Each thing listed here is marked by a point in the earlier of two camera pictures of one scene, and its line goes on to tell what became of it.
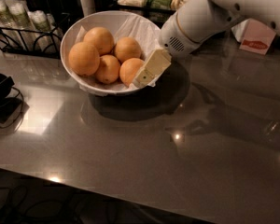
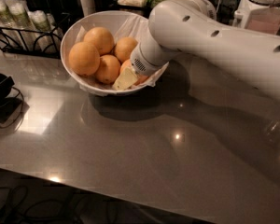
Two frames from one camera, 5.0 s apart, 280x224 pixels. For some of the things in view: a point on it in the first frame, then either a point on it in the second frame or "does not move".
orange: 127,48 does not move
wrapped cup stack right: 49,36 does not move
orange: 108,69 does not move
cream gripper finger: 158,61 → 126,78
